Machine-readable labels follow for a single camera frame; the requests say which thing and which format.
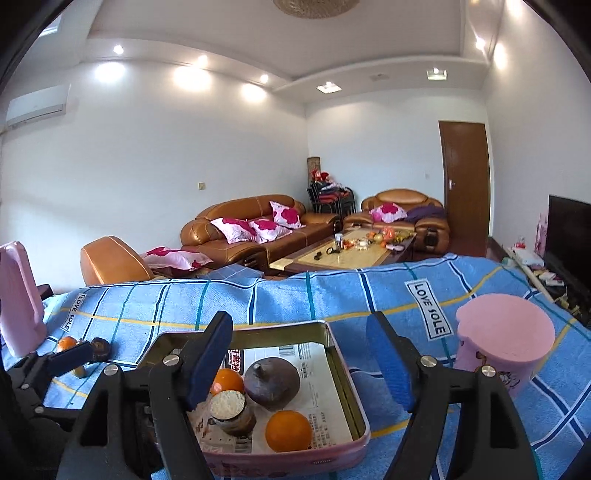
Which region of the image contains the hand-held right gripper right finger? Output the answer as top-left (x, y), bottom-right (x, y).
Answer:
top-left (366, 311), bottom-right (541, 480)

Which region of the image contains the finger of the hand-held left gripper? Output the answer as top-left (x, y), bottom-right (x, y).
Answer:
top-left (25, 340), bottom-right (93, 377)

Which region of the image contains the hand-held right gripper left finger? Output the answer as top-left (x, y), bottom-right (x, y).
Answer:
top-left (58, 311), bottom-right (234, 480)

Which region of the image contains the large orange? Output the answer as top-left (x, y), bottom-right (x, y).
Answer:
top-left (58, 336), bottom-right (88, 378)

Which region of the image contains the small orange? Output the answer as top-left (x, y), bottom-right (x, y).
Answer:
top-left (265, 410), bottom-right (313, 453)
top-left (211, 368), bottom-right (245, 395)

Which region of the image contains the pink metal tin box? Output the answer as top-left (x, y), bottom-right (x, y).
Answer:
top-left (136, 319), bottom-right (371, 476)

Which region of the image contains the pink electric kettle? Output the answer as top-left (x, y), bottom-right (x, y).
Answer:
top-left (0, 241), bottom-right (47, 358)

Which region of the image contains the printed paper sheet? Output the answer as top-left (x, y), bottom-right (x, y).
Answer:
top-left (194, 344), bottom-right (354, 455)

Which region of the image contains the blue plaid tablecloth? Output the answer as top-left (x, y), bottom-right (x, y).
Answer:
top-left (0, 251), bottom-right (591, 480)

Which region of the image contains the orange leather chair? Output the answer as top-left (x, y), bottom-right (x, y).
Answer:
top-left (80, 235), bottom-right (155, 286)

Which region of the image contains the pink floral pillow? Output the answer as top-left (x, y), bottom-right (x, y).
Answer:
top-left (248, 218), bottom-right (294, 244)
top-left (210, 217), bottom-right (259, 244)
top-left (141, 246), bottom-right (215, 272)
top-left (269, 200), bottom-right (303, 229)
top-left (369, 203), bottom-right (408, 223)

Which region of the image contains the pink cartoon cup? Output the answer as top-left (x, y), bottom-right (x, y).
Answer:
top-left (455, 293), bottom-right (556, 398)

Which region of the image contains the wooden coffee table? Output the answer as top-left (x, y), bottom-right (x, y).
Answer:
top-left (269, 228), bottom-right (417, 278)

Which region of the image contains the assorted fruit pile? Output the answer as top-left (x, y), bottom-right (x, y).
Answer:
top-left (365, 228), bottom-right (414, 245)

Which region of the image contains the purple blanket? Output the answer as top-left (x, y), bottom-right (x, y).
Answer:
top-left (406, 204), bottom-right (448, 222)

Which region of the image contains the brown leather sofa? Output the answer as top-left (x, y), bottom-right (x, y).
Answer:
top-left (180, 195), bottom-right (342, 273)

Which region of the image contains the brown leather armchair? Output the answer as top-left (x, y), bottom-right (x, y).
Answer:
top-left (344, 188), bottom-right (451, 252)

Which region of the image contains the cluttered low television stand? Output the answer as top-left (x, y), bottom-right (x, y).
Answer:
top-left (503, 244), bottom-right (591, 324)

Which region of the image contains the stack of dark chairs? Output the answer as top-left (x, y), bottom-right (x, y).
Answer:
top-left (308, 181), bottom-right (355, 217)

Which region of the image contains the brown wooden door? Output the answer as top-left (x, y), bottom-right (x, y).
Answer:
top-left (438, 120), bottom-right (491, 257)

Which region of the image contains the black television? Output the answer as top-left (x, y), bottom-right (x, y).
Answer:
top-left (547, 195), bottom-right (591, 296)

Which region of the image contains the white air conditioner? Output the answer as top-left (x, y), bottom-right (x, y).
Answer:
top-left (6, 84), bottom-right (71, 126)

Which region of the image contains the round ornamental ceiling lamp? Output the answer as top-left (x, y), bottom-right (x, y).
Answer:
top-left (272, 0), bottom-right (361, 19)

